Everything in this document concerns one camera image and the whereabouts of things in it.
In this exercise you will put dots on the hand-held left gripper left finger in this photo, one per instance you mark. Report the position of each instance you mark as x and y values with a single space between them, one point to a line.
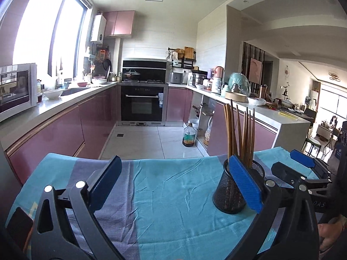
107 178

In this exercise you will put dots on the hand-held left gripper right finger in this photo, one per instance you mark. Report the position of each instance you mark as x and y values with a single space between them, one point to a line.
244 184

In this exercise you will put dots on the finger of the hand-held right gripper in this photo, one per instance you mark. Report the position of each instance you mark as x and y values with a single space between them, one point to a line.
282 170
301 157

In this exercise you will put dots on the black mesh utensil holder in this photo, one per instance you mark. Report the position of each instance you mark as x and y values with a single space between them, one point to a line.
227 192

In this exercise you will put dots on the bunch of wooden chopsticks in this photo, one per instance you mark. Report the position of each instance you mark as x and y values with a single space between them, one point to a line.
230 130

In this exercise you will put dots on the person's right hand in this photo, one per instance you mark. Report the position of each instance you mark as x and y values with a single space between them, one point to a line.
329 235

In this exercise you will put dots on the pink base cabinets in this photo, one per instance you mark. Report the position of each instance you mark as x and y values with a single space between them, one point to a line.
179 105
54 135

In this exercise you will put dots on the blue and grey tablecloth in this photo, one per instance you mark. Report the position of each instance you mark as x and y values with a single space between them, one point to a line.
176 195

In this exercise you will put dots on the clear oil bottle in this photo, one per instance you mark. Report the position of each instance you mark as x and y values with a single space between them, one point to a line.
189 138

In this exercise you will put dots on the black built-in oven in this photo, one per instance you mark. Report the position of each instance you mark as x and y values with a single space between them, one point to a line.
142 105

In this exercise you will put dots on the round wooden tray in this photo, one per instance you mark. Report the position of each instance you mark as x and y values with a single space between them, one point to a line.
235 97

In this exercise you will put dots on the grey kitchen countertop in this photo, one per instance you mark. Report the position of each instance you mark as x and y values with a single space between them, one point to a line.
54 105

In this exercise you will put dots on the black smartphone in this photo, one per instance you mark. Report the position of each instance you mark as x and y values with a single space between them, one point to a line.
19 224

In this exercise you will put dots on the green dome food cover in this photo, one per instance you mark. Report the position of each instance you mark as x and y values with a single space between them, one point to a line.
238 80

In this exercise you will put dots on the white bowl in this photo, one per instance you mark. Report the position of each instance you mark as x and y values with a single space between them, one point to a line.
53 94

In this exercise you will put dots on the pot with glass lid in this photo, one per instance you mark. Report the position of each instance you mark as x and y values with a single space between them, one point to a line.
132 74

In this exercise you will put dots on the steel cooking pot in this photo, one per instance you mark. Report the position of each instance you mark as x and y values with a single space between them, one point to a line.
197 80

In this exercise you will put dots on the lilac container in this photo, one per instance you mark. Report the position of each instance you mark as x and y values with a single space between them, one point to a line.
210 73

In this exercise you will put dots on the black range hood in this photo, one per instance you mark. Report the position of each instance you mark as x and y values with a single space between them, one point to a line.
151 69

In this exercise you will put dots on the white microwave oven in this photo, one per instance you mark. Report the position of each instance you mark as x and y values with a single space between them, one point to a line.
16 89

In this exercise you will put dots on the white water heater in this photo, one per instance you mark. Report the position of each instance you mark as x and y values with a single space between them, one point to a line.
98 28

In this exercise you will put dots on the large kitchen window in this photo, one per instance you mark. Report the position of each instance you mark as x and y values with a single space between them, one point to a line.
40 32

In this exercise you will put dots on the brown wall picture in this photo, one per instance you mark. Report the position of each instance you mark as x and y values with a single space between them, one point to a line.
255 70

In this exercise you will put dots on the black wall shelf rack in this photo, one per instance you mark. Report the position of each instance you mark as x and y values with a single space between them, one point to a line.
188 62

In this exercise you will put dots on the pink wall cabinet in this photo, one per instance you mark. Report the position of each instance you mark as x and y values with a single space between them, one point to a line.
119 23

